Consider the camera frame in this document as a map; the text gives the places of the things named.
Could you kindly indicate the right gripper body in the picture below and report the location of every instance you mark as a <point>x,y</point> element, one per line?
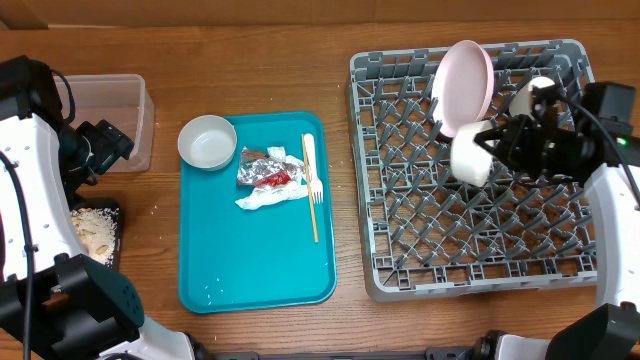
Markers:
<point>543,153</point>

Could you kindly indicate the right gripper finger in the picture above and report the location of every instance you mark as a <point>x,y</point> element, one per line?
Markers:
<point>513,143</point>
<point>543,106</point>

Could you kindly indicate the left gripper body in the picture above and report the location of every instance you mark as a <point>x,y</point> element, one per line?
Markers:
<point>87,149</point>

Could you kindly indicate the white paper cup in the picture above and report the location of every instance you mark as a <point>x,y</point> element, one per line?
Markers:
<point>521,104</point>

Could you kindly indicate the white bowl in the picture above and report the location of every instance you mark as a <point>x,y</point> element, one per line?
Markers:
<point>468,161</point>

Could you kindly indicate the pink round plate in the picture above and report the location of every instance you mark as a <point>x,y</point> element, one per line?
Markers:
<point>463,86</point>

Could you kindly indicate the grey bowl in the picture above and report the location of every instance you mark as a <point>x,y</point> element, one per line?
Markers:
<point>207,142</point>

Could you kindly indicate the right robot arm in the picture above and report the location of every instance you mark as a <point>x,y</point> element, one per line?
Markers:
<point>611,330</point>

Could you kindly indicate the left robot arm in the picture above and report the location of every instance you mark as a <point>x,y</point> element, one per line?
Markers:
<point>55,299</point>

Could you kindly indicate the grey plastic dishwasher rack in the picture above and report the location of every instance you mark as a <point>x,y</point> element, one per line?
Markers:
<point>424,233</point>

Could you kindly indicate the black plastic tray bin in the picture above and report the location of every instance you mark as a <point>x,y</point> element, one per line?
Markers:
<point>112,204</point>

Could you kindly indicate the clear plastic bin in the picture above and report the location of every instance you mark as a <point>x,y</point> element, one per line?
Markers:
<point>123,101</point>

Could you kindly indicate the pile of rice and peanuts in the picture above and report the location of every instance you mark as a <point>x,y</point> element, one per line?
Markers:
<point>96,229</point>

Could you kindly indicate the foil snack wrapper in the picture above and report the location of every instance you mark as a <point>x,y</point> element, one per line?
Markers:
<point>271,168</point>

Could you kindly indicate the crumpled white tissue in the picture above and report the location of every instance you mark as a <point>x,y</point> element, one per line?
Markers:
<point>267,195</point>

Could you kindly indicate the teal plastic serving tray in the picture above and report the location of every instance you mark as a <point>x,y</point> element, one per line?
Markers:
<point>279,255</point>

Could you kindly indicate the white plastic fork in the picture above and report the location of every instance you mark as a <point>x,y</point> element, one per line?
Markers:
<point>316,184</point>

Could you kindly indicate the wooden chopstick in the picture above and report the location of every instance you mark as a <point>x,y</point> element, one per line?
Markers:
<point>310,193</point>

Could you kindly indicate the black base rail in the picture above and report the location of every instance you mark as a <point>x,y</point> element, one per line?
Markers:
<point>434,353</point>

